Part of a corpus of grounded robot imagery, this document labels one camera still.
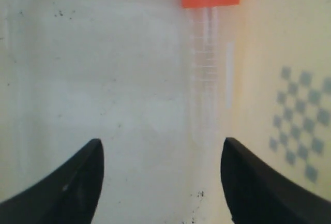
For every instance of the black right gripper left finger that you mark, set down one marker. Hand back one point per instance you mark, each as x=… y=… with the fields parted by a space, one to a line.
x=70 y=194

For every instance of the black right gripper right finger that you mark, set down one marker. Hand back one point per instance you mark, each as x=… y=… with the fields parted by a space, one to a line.
x=256 y=193

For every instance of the cream plastic bin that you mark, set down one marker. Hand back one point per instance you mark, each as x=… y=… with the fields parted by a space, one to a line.
x=119 y=71

